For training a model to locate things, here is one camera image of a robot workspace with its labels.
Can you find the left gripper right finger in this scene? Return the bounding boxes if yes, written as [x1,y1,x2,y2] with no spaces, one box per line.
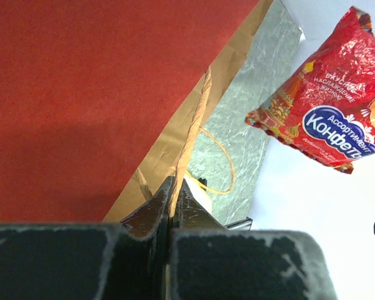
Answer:
[170,184,338,299]

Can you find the small whiteboard orange frame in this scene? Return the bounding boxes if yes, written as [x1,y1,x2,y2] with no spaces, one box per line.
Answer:
[184,176,213,214]

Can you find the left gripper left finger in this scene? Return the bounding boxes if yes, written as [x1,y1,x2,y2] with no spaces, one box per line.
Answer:
[0,177,174,299]

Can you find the red paper bag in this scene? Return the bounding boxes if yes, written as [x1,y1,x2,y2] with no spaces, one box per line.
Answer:
[0,1,269,222]

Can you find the red candy snack bag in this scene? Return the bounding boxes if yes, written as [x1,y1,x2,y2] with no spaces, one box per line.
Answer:
[245,7,375,174]

